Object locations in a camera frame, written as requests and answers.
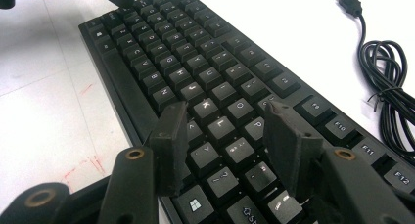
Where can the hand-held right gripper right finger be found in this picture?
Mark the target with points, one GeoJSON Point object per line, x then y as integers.
{"type": "Point", "coordinates": [293, 149]}

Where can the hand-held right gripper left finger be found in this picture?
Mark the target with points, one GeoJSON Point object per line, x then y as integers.
{"type": "Point", "coordinates": [169, 152]}

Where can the black computer keyboard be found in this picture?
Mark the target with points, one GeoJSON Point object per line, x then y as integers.
{"type": "Point", "coordinates": [182, 59]}

